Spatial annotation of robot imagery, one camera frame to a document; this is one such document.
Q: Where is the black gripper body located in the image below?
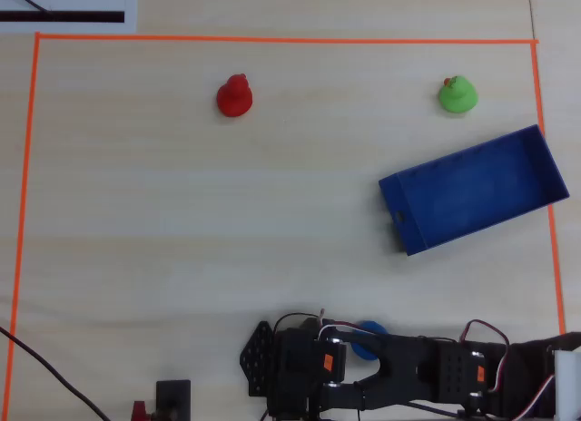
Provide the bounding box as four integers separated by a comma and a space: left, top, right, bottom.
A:
503, 332, 581, 418

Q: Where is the blue rubber duck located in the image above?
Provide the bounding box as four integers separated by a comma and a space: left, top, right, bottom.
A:
351, 319, 389, 362

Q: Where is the blue plastic box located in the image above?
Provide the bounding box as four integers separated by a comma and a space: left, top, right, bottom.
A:
378, 124, 570, 257

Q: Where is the green rubber duck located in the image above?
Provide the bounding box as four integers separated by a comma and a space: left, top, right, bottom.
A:
438, 74, 478, 115

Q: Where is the red rubber duck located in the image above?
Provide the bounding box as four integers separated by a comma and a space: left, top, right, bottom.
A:
216, 73, 253, 118

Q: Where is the orange tape strip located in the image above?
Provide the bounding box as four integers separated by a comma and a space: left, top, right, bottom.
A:
530, 42, 566, 336
4, 33, 42, 421
34, 32, 540, 45

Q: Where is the black clamp plate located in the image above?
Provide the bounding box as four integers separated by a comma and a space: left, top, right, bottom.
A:
155, 379, 192, 421

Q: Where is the black bar strip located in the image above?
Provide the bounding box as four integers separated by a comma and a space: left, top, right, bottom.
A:
0, 11, 125, 24

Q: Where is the white red servo wire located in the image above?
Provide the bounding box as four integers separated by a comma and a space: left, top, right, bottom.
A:
461, 319, 510, 395
317, 319, 380, 346

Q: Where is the white camera housing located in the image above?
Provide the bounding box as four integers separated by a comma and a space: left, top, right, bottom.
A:
553, 348, 581, 421

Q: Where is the black camera cable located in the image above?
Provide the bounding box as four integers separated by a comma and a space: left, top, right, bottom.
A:
273, 311, 319, 334

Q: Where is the thick black cable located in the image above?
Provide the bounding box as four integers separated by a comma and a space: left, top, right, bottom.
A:
0, 326, 111, 421

